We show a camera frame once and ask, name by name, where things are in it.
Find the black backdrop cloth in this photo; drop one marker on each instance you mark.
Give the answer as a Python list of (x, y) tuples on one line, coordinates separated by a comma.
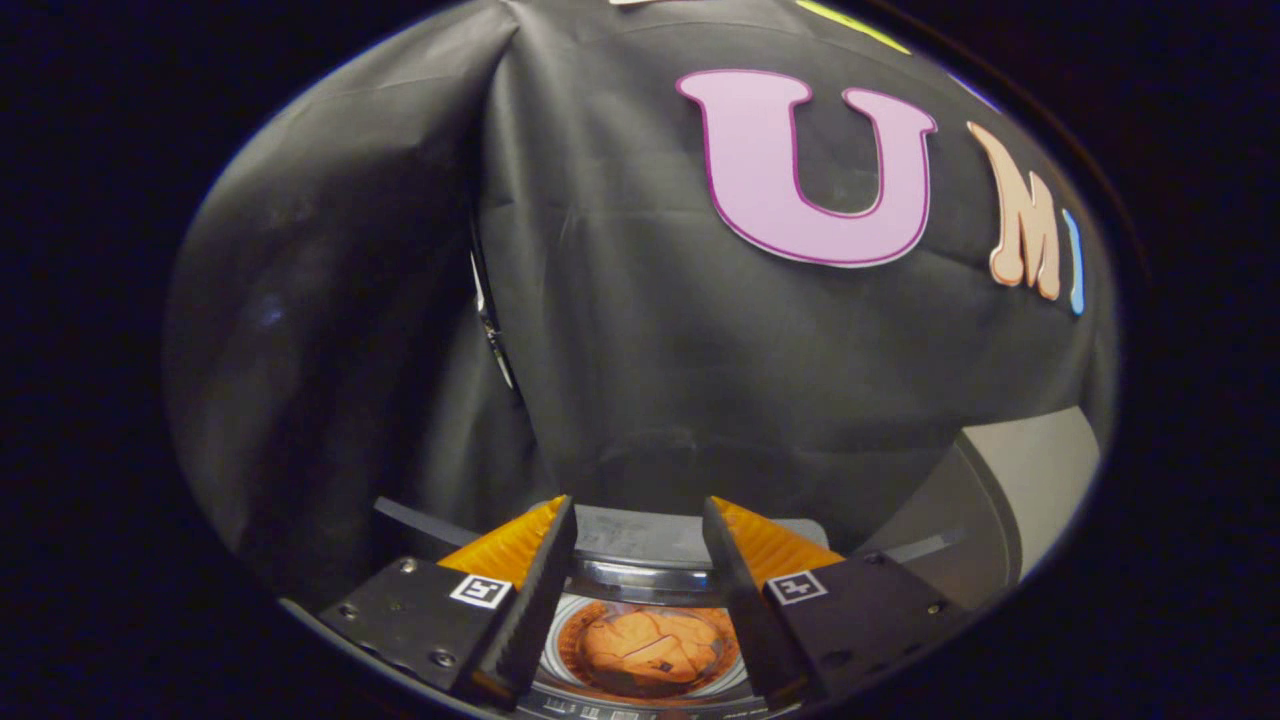
[(650, 350)]

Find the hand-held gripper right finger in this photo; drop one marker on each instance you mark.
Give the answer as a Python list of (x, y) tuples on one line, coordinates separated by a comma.
[(750, 610)]

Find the yellow polo shirt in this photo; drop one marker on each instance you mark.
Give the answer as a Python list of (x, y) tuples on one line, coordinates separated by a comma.
[(650, 650)]

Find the grey washing machine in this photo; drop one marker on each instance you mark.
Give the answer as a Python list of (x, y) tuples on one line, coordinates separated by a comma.
[(640, 585)]

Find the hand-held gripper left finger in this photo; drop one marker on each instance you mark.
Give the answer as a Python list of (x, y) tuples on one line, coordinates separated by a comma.
[(535, 620)]

